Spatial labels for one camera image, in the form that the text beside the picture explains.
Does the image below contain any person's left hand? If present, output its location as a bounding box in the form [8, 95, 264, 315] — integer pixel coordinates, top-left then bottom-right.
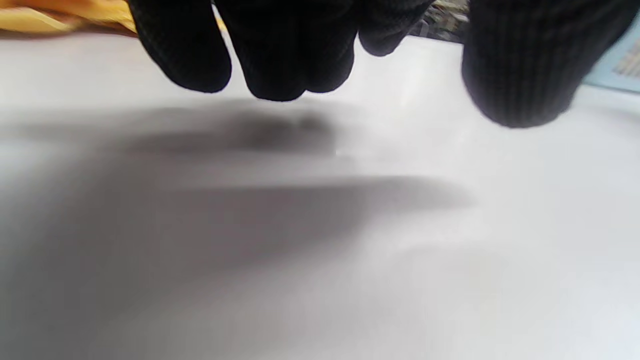
[127, 0, 640, 129]

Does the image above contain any yellow square towel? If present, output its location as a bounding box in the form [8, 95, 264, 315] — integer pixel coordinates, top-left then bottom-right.
[0, 0, 137, 37]

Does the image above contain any light blue plastic basket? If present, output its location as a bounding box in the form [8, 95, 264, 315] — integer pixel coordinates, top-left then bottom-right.
[582, 27, 640, 94]

